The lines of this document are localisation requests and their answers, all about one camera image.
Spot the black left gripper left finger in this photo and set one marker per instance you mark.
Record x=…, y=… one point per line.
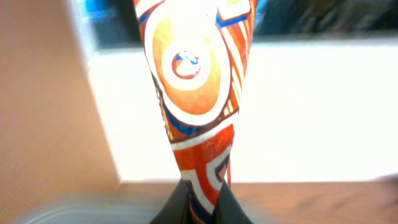
x=176, y=209

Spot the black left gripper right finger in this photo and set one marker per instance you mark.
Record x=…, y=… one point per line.
x=228, y=209

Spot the red orange chocolate bar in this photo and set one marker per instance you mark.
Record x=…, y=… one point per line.
x=197, y=53

